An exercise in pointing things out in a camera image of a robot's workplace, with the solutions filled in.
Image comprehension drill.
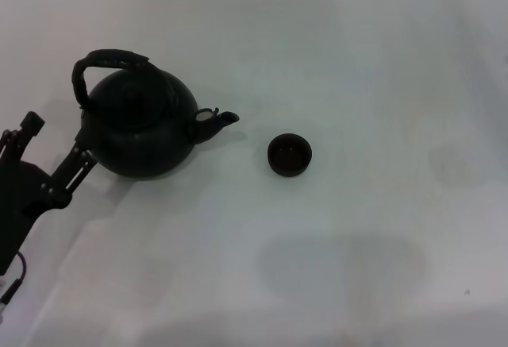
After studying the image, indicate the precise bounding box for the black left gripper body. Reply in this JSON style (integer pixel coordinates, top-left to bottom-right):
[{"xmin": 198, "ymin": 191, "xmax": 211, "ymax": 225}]
[{"xmin": 0, "ymin": 156, "xmax": 75, "ymax": 277}]

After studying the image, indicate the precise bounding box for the black round teapot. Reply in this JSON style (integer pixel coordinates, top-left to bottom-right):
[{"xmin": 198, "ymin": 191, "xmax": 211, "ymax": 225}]
[{"xmin": 71, "ymin": 48, "xmax": 241, "ymax": 181}]

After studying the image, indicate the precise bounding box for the dark brown teacup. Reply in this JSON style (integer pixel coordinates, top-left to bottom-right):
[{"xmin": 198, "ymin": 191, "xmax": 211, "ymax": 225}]
[{"xmin": 267, "ymin": 133, "xmax": 314, "ymax": 179}]

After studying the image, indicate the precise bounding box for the black cable with silver connector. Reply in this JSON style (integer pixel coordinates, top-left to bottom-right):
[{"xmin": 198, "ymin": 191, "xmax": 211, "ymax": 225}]
[{"xmin": 0, "ymin": 251, "xmax": 29, "ymax": 313}]

